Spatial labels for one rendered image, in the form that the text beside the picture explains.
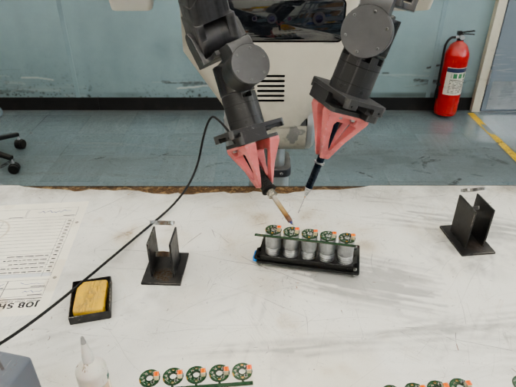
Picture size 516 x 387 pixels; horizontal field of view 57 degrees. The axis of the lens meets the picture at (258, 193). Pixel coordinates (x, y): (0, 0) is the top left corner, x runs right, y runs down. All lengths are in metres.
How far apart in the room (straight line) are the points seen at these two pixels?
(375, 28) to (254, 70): 0.20
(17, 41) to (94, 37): 0.52
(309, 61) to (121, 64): 2.49
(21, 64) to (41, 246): 2.86
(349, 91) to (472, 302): 0.35
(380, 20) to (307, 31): 0.47
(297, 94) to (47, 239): 0.58
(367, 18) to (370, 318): 0.39
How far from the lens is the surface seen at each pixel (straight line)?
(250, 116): 0.75
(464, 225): 0.85
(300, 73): 1.05
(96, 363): 0.58
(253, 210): 0.89
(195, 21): 0.74
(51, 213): 0.96
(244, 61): 0.69
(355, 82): 0.64
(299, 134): 1.10
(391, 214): 0.91
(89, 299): 0.72
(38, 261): 0.85
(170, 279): 0.74
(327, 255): 0.73
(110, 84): 3.50
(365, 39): 0.57
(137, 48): 3.37
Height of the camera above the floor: 1.24
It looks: 31 degrees down
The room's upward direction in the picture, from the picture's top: straight up
